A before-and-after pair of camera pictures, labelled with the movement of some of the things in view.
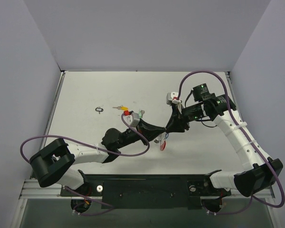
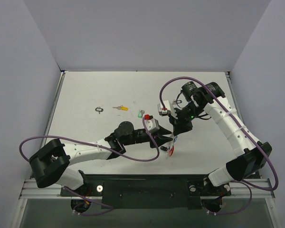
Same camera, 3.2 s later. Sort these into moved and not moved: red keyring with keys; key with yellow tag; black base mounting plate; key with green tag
Moved: red keyring with keys
Not moved: key with yellow tag; key with green tag; black base mounting plate
